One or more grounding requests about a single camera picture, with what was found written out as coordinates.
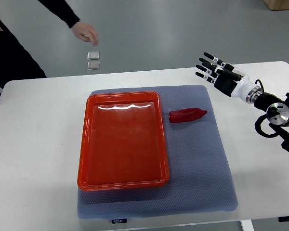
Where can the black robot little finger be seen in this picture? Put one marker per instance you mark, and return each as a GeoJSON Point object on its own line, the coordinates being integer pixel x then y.
{"type": "Point", "coordinates": [205, 77]}

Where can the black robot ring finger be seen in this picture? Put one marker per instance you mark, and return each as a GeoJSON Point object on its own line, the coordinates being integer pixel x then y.
{"type": "Point", "coordinates": [208, 69]}

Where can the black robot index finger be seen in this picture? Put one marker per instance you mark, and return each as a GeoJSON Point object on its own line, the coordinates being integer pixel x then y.
{"type": "Point", "coordinates": [215, 59]}

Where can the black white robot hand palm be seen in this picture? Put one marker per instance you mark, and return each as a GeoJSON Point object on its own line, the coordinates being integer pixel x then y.
{"type": "Point", "coordinates": [240, 89]}

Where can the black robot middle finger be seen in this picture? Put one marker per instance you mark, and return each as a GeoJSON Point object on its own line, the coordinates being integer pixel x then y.
{"type": "Point", "coordinates": [207, 64]}

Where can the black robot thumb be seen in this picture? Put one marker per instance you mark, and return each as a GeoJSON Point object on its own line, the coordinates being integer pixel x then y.
{"type": "Point", "coordinates": [231, 75]}

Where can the red pepper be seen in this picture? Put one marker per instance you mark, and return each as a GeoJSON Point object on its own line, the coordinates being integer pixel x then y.
{"type": "Point", "coordinates": [186, 115]}

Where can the black sleeved forearm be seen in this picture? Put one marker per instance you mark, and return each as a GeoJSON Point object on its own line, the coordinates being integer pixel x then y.
{"type": "Point", "coordinates": [61, 9]}

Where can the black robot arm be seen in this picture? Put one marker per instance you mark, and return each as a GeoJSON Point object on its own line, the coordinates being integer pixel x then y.
{"type": "Point", "coordinates": [275, 121]}

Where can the red plastic tray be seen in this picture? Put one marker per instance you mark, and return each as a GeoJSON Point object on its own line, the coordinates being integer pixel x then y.
{"type": "Point", "coordinates": [123, 142]}

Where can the person's bare hand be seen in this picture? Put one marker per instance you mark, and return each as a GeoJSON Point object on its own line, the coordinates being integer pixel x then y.
{"type": "Point", "coordinates": [85, 32]}

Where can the wooden box corner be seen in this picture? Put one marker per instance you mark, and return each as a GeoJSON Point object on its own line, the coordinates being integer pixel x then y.
{"type": "Point", "coordinates": [276, 5]}

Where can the grey blue textured mat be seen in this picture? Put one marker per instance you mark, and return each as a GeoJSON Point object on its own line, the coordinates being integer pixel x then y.
{"type": "Point", "coordinates": [200, 177]}

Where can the lower metal floor plate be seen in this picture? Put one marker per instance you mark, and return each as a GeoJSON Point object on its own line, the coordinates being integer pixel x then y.
{"type": "Point", "coordinates": [93, 65]}

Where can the metal floor plate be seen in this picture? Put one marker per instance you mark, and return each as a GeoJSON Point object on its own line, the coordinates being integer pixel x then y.
{"type": "Point", "coordinates": [93, 65]}
{"type": "Point", "coordinates": [93, 55]}

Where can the upper metal floor plate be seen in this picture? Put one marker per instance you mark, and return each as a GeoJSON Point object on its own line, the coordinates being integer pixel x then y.
{"type": "Point", "coordinates": [93, 55]}

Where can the black table controller right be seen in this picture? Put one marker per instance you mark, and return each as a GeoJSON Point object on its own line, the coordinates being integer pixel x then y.
{"type": "Point", "coordinates": [283, 219]}

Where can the black table label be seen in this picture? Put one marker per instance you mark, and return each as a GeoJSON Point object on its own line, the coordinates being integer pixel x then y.
{"type": "Point", "coordinates": [119, 221]}

